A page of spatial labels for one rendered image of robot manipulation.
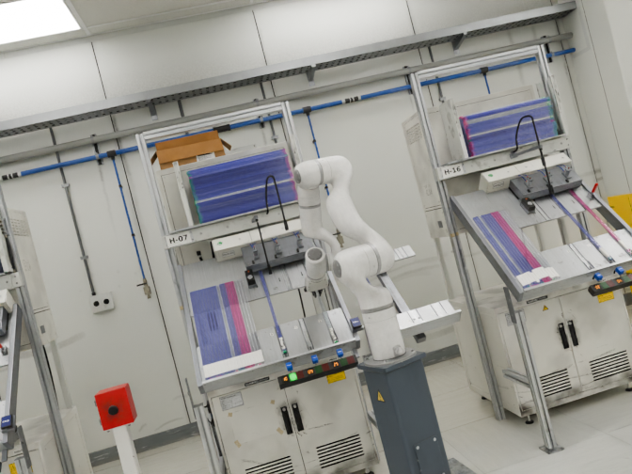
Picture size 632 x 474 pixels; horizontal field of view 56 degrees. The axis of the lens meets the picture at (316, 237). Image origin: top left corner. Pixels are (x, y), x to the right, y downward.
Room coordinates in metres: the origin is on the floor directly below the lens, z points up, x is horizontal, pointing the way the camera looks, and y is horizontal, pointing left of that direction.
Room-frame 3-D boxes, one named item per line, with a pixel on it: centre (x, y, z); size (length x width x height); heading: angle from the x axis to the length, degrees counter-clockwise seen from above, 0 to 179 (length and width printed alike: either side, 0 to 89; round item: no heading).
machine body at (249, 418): (3.11, 0.37, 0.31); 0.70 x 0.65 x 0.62; 99
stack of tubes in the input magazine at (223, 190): (3.00, 0.29, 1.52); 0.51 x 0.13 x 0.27; 99
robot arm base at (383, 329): (2.15, -0.15, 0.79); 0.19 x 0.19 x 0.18
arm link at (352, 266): (2.13, -0.12, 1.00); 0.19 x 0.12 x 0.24; 115
